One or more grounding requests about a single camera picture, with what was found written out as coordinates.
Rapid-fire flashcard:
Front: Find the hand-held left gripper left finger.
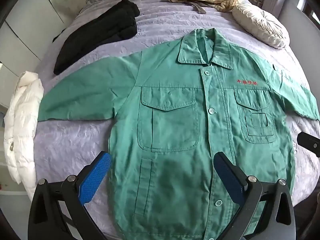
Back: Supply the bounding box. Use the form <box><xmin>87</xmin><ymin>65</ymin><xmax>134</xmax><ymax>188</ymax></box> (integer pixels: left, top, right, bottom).
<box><xmin>27</xmin><ymin>151</ymin><xmax>112</xmax><ymax>240</ymax></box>

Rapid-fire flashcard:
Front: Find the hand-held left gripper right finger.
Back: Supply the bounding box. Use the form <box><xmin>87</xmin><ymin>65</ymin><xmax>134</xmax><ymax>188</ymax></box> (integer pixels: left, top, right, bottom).
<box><xmin>214</xmin><ymin>151</ymin><xmax>297</xmax><ymax>240</ymax></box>

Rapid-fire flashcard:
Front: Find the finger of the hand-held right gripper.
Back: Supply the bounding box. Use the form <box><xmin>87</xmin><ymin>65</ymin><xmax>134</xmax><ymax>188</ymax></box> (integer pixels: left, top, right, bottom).
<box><xmin>297</xmin><ymin>131</ymin><xmax>320</xmax><ymax>158</ymax></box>

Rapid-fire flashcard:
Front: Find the green work jacket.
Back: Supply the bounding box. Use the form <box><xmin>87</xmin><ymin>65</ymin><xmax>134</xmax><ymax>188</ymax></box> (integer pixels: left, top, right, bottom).
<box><xmin>37</xmin><ymin>27</ymin><xmax>320</xmax><ymax>240</ymax></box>

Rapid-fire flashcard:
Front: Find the white puffer jacket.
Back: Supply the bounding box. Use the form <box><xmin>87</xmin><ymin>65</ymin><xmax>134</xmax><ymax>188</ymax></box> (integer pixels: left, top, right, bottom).
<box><xmin>3</xmin><ymin>71</ymin><xmax>45</xmax><ymax>203</ymax></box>

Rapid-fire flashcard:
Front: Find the round cream pleated pillow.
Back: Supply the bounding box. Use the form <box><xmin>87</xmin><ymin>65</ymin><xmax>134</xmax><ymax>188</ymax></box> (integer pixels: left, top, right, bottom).
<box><xmin>232</xmin><ymin>1</ymin><xmax>290</xmax><ymax>49</ymax></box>

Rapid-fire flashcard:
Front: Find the black garment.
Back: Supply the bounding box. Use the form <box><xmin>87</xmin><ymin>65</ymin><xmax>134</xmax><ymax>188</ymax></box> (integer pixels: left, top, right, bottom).
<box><xmin>53</xmin><ymin>0</ymin><xmax>140</xmax><ymax>75</ymax></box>

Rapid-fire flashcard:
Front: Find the white wardrobe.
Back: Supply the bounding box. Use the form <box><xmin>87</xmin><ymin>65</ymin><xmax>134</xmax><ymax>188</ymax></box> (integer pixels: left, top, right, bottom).
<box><xmin>0</xmin><ymin>0</ymin><xmax>67</xmax><ymax>108</ymax></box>

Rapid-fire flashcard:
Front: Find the lavender embossed bed blanket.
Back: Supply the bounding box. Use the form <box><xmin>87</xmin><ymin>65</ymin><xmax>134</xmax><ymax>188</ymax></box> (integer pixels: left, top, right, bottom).
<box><xmin>32</xmin><ymin>0</ymin><xmax>320</xmax><ymax>240</ymax></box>

